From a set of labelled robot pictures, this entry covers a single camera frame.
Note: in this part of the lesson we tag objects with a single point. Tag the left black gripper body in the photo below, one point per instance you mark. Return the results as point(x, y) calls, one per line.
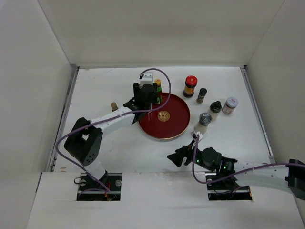
point(153, 101)

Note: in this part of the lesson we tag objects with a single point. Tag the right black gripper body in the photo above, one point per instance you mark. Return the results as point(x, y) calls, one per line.
point(198, 161)

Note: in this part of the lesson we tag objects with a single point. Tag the green red sauce bottle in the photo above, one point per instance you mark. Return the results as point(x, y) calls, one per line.
point(159, 91)

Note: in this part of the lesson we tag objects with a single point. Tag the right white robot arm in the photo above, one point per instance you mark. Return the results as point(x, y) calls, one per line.
point(288, 177)

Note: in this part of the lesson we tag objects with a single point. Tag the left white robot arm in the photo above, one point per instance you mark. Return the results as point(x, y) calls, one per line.
point(85, 144)

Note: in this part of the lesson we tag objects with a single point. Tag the small yellow-label brown bottle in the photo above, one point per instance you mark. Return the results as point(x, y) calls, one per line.
point(114, 106)

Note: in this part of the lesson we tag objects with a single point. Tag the red round tray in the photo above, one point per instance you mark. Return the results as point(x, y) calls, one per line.
point(170, 119)

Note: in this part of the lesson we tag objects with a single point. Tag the grey-cap white shaker bottle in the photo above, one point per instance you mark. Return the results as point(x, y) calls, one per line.
point(204, 120)

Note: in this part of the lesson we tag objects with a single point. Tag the red-lid dark sauce jar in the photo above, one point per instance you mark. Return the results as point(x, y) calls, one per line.
point(190, 84)

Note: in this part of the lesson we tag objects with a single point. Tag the black-cap white shaker bottle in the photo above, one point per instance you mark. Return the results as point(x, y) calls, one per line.
point(214, 109)

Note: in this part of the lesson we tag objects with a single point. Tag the small black-lid pepper bottle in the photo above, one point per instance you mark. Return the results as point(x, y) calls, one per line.
point(201, 95)

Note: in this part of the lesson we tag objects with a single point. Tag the white-lid red-label jar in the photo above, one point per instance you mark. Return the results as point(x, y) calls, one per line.
point(229, 106)

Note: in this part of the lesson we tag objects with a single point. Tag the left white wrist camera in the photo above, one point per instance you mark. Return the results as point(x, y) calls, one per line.
point(146, 78)

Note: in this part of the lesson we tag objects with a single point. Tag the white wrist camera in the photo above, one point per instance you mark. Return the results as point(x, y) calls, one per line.
point(197, 136)
point(146, 78)

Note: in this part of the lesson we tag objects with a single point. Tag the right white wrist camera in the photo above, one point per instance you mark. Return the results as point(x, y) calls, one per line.
point(197, 136)

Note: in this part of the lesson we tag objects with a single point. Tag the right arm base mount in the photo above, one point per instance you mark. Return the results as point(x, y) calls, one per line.
point(228, 190)

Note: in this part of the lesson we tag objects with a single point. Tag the right aluminium table rail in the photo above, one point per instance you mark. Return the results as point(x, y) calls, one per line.
point(257, 113)

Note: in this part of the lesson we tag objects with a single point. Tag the aluminium table rail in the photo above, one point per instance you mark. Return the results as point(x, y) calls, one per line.
point(65, 109)
point(257, 113)

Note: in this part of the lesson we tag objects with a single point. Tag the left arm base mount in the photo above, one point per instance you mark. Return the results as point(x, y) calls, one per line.
point(90, 190)

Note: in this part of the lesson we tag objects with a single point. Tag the left aluminium table rail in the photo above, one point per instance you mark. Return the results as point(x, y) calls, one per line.
point(65, 109)

